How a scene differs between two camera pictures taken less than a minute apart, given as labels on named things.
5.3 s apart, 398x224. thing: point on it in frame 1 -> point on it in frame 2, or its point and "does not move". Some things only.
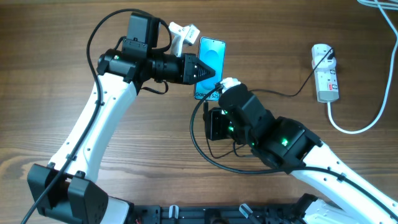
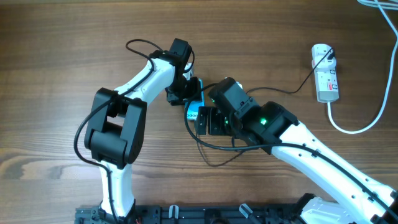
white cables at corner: x=382 y=4 does not move
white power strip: x=323 y=64 does not move
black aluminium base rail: x=157 y=214 does not move
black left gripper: x=189 y=60 -> x=193 y=93
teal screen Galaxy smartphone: x=213 y=51 -> x=193 y=106
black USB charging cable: x=329 y=56 -> x=267 y=89
